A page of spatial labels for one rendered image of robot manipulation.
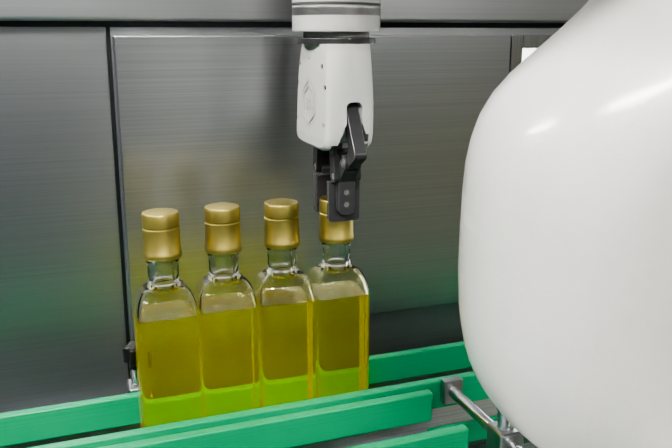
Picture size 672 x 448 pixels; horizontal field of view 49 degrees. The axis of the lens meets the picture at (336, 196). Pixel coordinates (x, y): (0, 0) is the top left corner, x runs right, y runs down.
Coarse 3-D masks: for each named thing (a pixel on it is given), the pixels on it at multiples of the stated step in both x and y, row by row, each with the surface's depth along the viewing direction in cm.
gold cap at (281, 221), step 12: (264, 204) 72; (276, 204) 71; (288, 204) 71; (264, 216) 72; (276, 216) 71; (288, 216) 71; (264, 228) 72; (276, 228) 71; (288, 228) 71; (264, 240) 72; (276, 240) 71; (288, 240) 71
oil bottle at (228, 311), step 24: (216, 288) 70; (240, 288) 70; (216, 312) 69; (240, 312) 70; (216, 336) 70; (240, 336) 71; (216, 360) 70; (240, 360) 71; (216, 384) 71; (240, 384) 72; (216, 408) 71; (240, 408) 72
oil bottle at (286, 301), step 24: (264, 288) 71; (288, 288) 72; (312, 288) 73; (264, 312) 71; (288, 312) 72; (312, 312) 73; (264, 336) 72; (288, 336) 72; (312, 336) 73; (264, 360) 72; (288, 360) 73; (312, 360) 74; (264, 384) 73; (288, 384) 73; (312, 384) 74
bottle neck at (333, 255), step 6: (324, 246) 74; (330, 246) 74; (336, 246) 73; (342, 246) 74; (348, 246) 74; (324, 252) 74; (330, 252) 74; (336, 252) 74; (342, 252) 74; (348, 252) 74; (324, 258) 74; (330, 258) 74; (336, 258) 74; (342, 258) 74; (348, 258) 74; (324, 264) 74; (330, 264) 74; (336, 264) 74; (342, 264) 74; (348, 264) 74
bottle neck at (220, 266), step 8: (208, 256) 71; (216, 256) 70; (224, 256) 70; (232, 256) 70; (216, 264) 70; (224, 264) 70; (232, 264) 71; (216, 272) 70; (224, 272) 70; (232, 272) 71
